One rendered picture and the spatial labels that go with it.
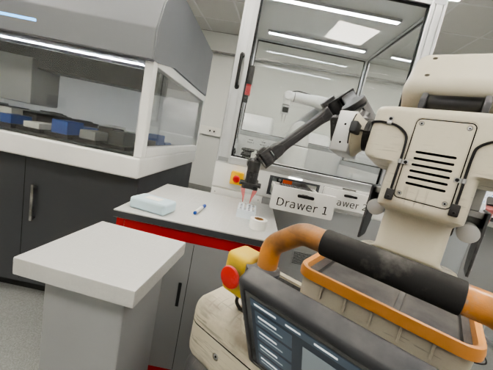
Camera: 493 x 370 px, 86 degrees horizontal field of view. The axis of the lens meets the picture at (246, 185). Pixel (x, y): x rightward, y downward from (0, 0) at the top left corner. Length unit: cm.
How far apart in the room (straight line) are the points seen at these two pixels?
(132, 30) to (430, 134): 124
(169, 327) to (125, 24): 131
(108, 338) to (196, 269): 41
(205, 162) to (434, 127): 452
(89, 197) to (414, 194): 145
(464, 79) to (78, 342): 103
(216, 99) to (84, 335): 452
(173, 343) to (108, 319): 56
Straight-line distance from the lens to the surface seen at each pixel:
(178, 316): 118
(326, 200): 124
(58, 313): 80
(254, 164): 120
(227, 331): 48
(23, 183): 183
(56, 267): 70
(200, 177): 503
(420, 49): 179
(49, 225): 179
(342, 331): 29
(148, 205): 105
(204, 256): 103
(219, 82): 502
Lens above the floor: 110
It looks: 10 degrees down
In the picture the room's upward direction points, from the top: 12 degrees clockwise
